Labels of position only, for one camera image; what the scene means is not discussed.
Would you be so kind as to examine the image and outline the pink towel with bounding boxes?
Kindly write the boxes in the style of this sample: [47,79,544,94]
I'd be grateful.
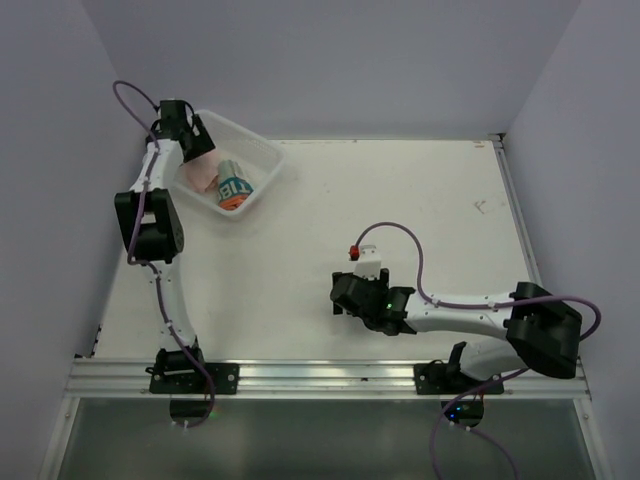
[182,150,221,194]

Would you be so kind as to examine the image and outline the colourful rabbit print towel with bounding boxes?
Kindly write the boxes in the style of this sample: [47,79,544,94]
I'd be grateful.
[214,159,253,211]

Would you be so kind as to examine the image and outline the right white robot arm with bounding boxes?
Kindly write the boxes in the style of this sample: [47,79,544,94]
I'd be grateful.
[330,270,582,393]

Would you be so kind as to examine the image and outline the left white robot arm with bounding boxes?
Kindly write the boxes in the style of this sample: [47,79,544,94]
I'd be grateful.
[114,99,215,393]

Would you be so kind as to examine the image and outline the translucent plastic basket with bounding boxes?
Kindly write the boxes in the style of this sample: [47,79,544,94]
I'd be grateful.
[174,110,286,219]

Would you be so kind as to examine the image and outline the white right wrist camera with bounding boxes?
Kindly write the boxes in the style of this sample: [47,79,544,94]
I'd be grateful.
[353,245,382,280]

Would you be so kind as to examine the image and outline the right wrist camera red plug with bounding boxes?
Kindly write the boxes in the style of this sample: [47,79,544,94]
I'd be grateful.
[349,245,360,262]

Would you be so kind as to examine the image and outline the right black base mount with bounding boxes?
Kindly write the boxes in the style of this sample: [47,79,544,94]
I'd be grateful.
[413,342,487,395]

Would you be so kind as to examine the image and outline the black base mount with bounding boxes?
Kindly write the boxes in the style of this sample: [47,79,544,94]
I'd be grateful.
[145,362,240,395]
[413,342,487,395]

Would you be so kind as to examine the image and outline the aluminium right side rail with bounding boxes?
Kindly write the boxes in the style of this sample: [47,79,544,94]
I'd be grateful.
[490,135,582,378]

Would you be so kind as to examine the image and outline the aluminium rail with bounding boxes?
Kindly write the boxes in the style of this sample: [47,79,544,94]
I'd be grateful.
[64,359,590,400]
[490,135,582,378]

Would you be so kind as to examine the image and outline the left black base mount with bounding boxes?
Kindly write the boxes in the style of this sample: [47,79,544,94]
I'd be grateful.
[145,362,240,395]

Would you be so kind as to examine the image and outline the aluminium front rail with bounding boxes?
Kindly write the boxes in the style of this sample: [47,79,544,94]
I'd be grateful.
[64,359,590,400]

